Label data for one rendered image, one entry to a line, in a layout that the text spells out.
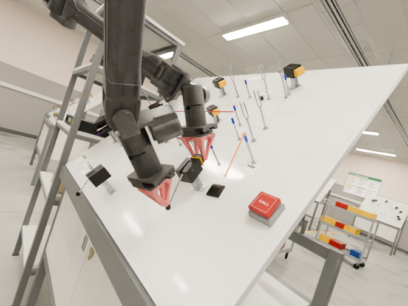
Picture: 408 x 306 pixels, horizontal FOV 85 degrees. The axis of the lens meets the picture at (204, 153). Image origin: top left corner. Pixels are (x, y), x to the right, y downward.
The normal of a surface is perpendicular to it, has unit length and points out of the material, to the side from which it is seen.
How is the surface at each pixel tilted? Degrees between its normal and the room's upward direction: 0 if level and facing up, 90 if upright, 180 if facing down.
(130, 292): 90
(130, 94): 115
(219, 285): 52
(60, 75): 90
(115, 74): 105
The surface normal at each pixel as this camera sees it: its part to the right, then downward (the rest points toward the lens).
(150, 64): -0.26, 0.23
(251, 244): -0.36, -0.77
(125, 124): 0.40, 0.60
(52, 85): 0.60, 0.20
